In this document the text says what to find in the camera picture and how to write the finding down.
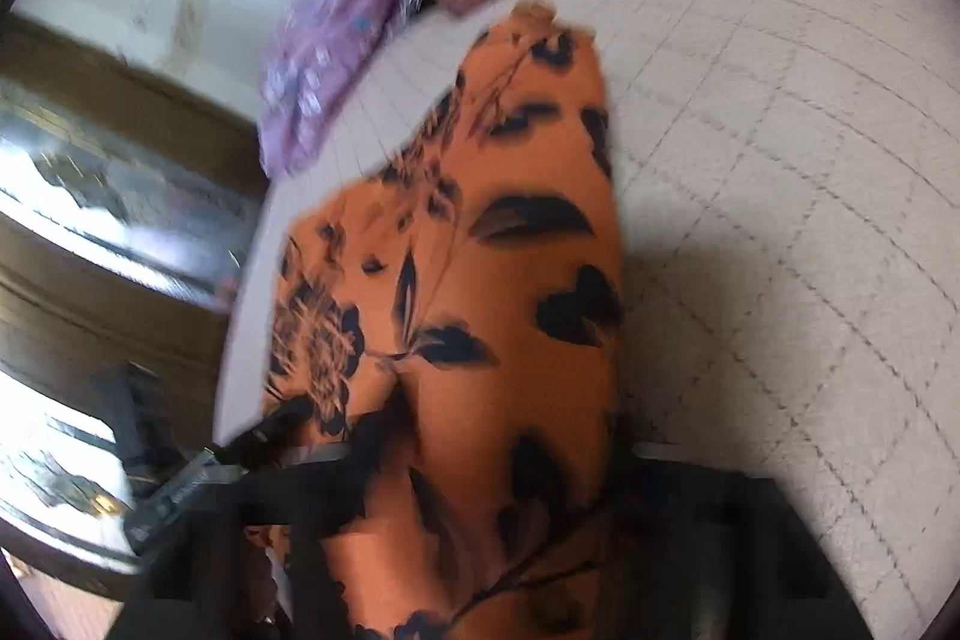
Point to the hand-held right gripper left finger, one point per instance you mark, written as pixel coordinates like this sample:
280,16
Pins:
322,490

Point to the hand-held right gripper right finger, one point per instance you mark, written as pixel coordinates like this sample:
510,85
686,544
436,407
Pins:
675,520

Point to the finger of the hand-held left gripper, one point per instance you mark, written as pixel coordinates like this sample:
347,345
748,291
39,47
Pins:
270,426

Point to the orange black floral garment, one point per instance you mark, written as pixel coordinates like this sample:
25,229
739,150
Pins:
510,310

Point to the wooden glass cabinet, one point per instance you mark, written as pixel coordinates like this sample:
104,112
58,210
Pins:
90,310

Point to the white quilted bed cover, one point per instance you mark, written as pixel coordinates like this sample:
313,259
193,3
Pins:
787,197

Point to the purple printed cloth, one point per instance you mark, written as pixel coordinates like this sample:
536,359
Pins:
322,55

